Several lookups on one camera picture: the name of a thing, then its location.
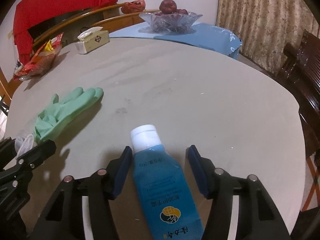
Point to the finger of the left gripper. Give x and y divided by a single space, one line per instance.
7 150
32 159

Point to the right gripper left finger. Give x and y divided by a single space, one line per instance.
62 217

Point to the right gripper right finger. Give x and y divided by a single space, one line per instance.
258 216

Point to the clear plastic wrapper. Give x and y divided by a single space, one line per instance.
23 144

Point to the blue hand cream tube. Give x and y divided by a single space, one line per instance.
163 192

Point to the red snack packets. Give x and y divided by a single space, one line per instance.
49 46

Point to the television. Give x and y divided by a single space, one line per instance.
44 26

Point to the tissue box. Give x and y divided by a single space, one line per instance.
91 39

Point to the dark wooden armchair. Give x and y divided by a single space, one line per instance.
300 76

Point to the red cloth cover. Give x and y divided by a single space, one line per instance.
32 12

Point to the red ornament basket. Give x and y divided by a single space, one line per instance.
133 7

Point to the light blue tablecloth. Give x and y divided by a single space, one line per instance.
200 35

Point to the glass fruit bowl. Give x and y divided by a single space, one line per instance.
169 23

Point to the red apples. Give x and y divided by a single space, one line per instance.
170 7

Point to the patterned beige curtain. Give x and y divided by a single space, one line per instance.
266 26

